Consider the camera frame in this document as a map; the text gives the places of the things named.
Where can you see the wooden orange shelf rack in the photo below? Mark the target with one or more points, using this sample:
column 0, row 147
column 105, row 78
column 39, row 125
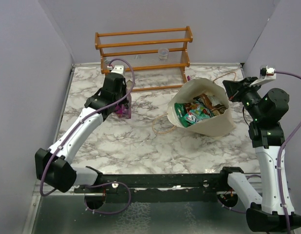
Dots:
column 146, row 43

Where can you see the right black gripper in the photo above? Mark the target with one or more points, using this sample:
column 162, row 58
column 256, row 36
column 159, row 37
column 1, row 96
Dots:
column 233, row 87

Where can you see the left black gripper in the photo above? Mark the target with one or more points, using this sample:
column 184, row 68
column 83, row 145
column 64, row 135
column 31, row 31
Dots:
column 124, row 87

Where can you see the brown snack bag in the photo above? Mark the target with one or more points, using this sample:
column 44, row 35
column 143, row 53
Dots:
column 212, row 103

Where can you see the green snack packet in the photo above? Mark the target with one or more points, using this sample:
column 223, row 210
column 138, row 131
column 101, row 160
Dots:
column 180, row 109

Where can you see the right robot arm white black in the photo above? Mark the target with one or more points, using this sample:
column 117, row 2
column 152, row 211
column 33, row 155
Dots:
column 272, row 210

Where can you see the beige paper bag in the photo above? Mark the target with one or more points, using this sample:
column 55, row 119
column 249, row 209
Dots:
column 217, row 126

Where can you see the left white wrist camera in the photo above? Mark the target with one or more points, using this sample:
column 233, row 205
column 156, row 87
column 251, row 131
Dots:
column 119, row 69

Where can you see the teal snack packet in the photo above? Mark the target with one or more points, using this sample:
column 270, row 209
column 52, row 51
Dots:
column 196, row 115

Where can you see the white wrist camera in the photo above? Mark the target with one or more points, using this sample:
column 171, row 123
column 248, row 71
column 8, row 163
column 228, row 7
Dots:
column 267, row 75
column 119, row 69

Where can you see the purple snack pouch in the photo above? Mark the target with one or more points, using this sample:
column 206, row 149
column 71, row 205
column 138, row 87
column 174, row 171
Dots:
column 124, row 110

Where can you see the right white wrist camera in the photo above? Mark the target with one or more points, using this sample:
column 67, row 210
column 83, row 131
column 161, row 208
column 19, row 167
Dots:
column 267, row 75

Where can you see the clear plastic jar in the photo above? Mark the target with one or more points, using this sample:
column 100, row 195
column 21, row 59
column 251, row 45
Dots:
column 163, row 53

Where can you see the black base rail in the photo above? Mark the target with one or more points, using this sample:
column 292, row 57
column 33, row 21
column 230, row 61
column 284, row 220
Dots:
column 153, row 188

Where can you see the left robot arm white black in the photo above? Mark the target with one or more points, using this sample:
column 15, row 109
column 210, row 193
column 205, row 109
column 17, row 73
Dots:
column 53, row 166

